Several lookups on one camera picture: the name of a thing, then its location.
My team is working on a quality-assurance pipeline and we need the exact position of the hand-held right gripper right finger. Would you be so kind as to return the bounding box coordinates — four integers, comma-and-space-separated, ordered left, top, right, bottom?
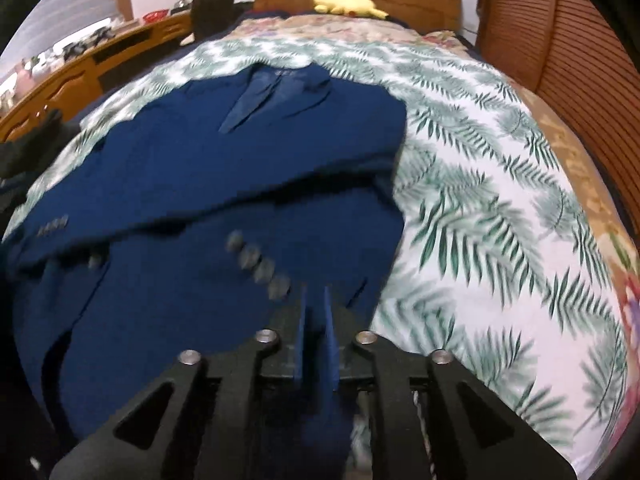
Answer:
324, 286, 576, 480

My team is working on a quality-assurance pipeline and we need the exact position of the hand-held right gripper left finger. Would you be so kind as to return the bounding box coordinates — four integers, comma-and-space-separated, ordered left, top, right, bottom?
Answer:
50, 284, 307, 480

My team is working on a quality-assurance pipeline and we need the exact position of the navy blue blazer jacket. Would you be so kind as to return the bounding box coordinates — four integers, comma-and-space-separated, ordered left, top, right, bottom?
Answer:
0, 62, 408, 480

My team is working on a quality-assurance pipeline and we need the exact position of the leaf print blanket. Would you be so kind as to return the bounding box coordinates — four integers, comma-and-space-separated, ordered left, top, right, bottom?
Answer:
10, 37, 631, 466

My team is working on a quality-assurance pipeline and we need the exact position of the dark cloth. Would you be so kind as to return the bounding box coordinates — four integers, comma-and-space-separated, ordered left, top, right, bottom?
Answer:
0, 107, 83, 216

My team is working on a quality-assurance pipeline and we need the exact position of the dark desk chair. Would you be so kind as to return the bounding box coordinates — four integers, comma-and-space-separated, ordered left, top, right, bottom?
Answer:
192, 0, 238, 41

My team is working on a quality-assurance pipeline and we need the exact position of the yellow plush toy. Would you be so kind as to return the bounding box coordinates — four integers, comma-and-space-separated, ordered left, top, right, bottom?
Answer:
313, 0, 389, 21

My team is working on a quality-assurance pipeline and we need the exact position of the wooden desk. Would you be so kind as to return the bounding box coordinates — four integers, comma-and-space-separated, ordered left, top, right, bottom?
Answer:
0, 10, 196, 143

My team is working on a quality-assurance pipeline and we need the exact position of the wooden louvered wardrobe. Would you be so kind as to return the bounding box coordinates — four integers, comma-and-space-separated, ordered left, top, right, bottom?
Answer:
475, 0, 640, 241

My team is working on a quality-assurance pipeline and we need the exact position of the pink vase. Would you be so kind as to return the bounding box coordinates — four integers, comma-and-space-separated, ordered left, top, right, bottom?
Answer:
16, 59, 35, 96

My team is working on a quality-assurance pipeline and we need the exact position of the grey window blind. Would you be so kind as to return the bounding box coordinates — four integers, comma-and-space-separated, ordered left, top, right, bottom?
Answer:
10, 0, 121, 61

